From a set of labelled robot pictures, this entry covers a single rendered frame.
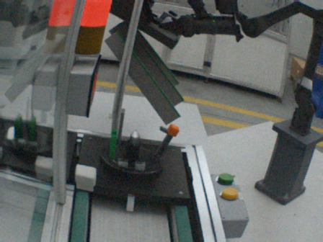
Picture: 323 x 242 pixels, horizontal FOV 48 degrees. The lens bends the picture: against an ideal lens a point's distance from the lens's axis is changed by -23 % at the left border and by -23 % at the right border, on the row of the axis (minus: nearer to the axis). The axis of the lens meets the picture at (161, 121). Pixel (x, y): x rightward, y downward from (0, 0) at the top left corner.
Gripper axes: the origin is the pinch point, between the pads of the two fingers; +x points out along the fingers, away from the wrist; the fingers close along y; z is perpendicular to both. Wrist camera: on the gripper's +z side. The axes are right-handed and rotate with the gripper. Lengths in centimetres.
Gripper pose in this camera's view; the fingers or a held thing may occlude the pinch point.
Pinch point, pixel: (173, 24)
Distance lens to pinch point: 115.2
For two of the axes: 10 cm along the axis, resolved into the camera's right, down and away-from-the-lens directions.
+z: -0.7, -9.6, -2.8
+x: -9.7, 0.0, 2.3
